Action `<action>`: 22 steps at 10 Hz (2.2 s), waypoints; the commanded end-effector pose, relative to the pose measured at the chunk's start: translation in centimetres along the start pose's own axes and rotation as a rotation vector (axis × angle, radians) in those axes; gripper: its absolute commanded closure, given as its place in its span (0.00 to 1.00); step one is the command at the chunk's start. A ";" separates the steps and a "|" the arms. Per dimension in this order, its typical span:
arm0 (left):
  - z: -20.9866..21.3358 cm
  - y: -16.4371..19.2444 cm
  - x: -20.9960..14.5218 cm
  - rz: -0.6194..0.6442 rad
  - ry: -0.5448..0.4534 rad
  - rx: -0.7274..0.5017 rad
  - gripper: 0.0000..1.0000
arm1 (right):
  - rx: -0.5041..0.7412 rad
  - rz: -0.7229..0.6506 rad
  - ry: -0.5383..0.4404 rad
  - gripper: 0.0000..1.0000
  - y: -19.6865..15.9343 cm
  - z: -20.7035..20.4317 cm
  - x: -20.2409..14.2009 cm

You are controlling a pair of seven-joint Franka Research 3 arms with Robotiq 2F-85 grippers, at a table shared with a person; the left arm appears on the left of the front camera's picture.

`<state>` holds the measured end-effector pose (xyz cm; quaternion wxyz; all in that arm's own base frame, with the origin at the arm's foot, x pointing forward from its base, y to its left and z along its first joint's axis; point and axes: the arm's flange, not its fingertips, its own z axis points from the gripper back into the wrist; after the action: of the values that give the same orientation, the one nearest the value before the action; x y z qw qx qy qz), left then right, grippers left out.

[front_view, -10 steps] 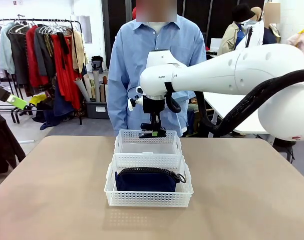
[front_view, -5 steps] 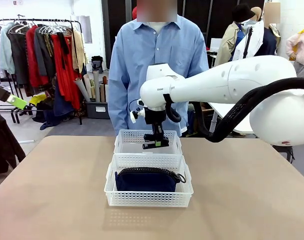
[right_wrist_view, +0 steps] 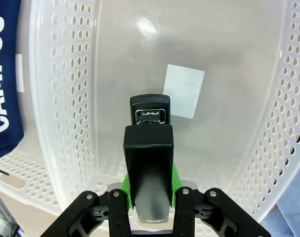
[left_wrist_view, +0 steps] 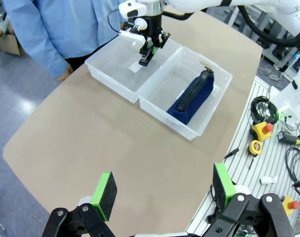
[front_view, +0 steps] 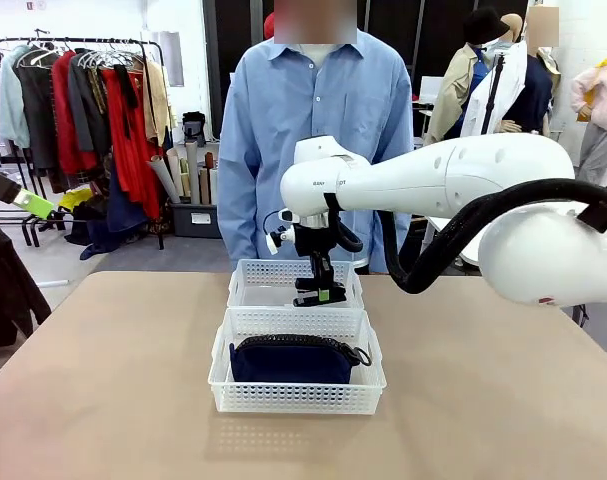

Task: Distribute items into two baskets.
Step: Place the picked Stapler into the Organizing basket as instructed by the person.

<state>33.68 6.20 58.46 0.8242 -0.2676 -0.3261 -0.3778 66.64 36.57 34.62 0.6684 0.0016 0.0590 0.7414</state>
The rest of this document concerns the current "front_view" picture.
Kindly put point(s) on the slanted grey cardboard roll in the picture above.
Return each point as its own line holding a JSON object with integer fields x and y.
{"x": 163, "y": 177}

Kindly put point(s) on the red dress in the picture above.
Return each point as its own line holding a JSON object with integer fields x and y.
{"x": 130, "y": 150}

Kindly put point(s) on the navy zipper pouch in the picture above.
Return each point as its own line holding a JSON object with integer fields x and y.
{"x": 288, "y": 362}

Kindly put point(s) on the tall grey cardboard roll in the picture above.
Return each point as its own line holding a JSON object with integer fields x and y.
{"x": 192, "y": 170}

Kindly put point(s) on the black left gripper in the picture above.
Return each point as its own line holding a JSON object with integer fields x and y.
{"x": 0, "y": 185}

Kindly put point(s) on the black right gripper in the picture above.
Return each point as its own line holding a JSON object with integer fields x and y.
{"x": 315, "y": 240}

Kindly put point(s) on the red hat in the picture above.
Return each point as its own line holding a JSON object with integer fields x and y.
{"x": 269, "y": 27}

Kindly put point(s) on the person in pink sweater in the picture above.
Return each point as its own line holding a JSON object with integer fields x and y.
{"x": 600, "y": 100}

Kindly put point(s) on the red jacket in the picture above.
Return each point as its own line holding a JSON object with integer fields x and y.
{"x": 65, "y": 125}

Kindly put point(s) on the black metal clothes rack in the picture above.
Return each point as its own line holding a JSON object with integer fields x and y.
{"x": 83, "y": 40}

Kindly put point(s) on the person in blue shirt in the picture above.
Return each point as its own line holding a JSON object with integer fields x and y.
{"x": 283, "y": 125}

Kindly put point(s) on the black tripod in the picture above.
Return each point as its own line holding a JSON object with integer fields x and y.
{"x": 492, "y": 95}

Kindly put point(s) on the black jacket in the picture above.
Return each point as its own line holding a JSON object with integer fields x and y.
{"x": 8, "y": 290}

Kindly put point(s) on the yellow garment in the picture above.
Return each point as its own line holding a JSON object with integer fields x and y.
{"x": 73, "y": 200}

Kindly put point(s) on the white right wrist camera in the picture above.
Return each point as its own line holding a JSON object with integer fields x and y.
{"x": 273, "y": 243}

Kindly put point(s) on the mannequin in navy top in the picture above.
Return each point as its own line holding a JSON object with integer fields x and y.
{"x": 538, "y": 95}

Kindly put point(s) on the black hat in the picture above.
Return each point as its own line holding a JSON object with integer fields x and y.
{"x": 483, "y": 25}

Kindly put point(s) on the grey jacket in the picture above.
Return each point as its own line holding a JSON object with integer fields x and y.
{"x": 85, "y": 110}

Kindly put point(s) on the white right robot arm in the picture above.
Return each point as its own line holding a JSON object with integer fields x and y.
{"x": 458, "y": 175}

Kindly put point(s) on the person's left forearm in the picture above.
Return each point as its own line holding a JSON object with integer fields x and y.
{"x": 375, "y": 235}

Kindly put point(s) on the beige trench coat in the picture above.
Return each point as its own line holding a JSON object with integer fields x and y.
{"x": 450, "y": 95}

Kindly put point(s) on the cream cardboard roll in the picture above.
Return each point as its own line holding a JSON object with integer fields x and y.
{"x": 209, "y": 185}

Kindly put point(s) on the white shirt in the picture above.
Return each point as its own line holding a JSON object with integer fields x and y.
{"x": 510, "y": 85}

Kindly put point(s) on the person's right forearm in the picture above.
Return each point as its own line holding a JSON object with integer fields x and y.
{"x": 235, "y": 215}

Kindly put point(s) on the black appliance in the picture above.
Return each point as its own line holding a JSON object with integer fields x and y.
{"x": 194, "y": 129}

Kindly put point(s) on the pale blue fuzzy coat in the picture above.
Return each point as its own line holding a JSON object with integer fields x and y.
{"x": 10, "y": 100}

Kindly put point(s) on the white hanging panel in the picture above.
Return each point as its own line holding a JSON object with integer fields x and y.
{"x": 169, "y": 55}

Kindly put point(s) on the white perforated plastic basket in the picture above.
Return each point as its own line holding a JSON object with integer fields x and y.
{"x": 293, "y": 397}
{"x": 253, "y": 275}

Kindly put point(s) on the grey storage bin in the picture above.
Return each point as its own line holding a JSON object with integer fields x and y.
{"x": 195, "y": 220}

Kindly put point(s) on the beige jacket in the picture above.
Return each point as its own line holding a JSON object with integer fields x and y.
{"x": 158, "y": 100}

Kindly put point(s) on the navy garment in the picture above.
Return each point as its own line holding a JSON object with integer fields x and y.
{"x": 108, "y": 225}

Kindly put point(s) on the dark grey coat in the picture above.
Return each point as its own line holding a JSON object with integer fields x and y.
{"x": 38, "y": 110}

